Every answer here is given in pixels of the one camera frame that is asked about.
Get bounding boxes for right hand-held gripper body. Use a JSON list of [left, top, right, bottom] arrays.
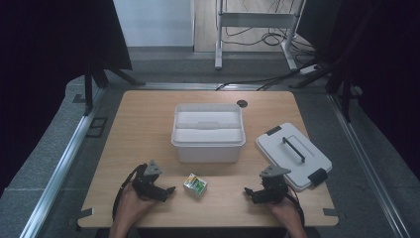
[[252, 165, 292, 204]]

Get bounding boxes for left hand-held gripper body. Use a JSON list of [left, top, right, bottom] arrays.
[[132, 160, 169, 203]]

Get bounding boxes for small green and white carton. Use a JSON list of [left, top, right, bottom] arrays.
[[182, 173, 209, 199]]

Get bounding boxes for white plastic storage box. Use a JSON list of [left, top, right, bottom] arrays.
[[170, 102, 247, 165]]

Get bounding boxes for person's right hand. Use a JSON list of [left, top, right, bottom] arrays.
[[267, 194, 304, 230]]

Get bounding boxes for person's left hand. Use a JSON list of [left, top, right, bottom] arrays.
[[113, 184, 157, 230]]

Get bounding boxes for white inner tray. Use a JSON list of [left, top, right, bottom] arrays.
[[174, 110, 245, 144]]

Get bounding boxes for black tripod stand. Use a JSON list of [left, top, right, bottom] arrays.
[[288, 54, 363, 124], [82, 60, 147, 117]]

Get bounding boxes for white power strip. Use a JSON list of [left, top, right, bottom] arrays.
[[298, 63, 321, 76]]

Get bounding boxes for black curtain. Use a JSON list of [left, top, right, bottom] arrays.
[[296, 0, 420, 181], [0, 0, 134, 198]]

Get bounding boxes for white metal stand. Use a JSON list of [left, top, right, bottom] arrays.
[[214, 0, 307, 72]]

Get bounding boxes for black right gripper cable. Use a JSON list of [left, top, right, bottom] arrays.
[[286, 189, 306, 227]]

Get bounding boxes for white lid with black handle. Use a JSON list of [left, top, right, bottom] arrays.
[[256, 122, 334, 193]]

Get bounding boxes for metal floor rail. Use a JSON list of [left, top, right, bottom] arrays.
[[19, 86, 107, 238], [132, 81, 268, 91], [326, 92, 412, 238]]

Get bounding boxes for black floor cables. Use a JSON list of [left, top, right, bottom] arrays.
[[215, 0, 335, 92]]

